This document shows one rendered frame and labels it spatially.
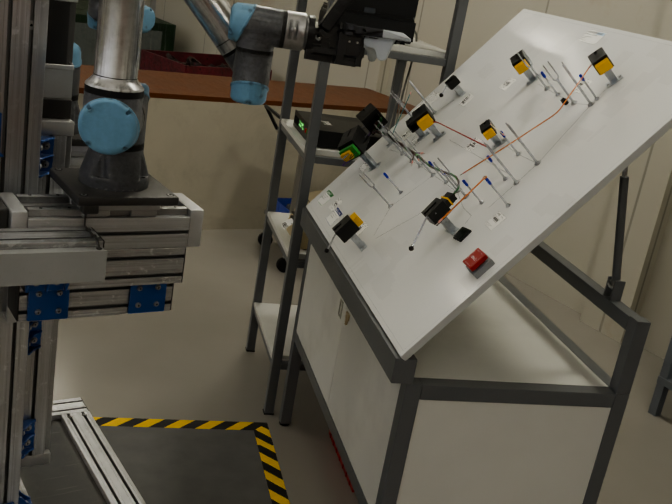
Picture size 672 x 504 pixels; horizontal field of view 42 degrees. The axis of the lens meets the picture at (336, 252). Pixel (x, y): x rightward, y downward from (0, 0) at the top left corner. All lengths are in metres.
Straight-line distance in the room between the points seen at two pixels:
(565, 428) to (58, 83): 1.49
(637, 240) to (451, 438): 2.90
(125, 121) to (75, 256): 0.29
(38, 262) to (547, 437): 1.30
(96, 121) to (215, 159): 3.63
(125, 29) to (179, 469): 1.75
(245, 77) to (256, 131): 3.68
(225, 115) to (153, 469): 2.76
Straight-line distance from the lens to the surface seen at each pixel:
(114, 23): 1.77
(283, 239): 3.40
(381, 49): 1.77
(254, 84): 1.78
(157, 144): 5.21
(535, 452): 2.33
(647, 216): 4.91
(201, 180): 5.39
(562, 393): 2.27
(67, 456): 2.76
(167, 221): 2.02
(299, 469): 3.20
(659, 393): 4.28
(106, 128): 1.78
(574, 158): 2.22
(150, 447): 3.21
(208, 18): 1.90
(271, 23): 1.77
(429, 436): 2.19
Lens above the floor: 1.71
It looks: 18 degrees down
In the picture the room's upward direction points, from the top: 10 degrees clockwise
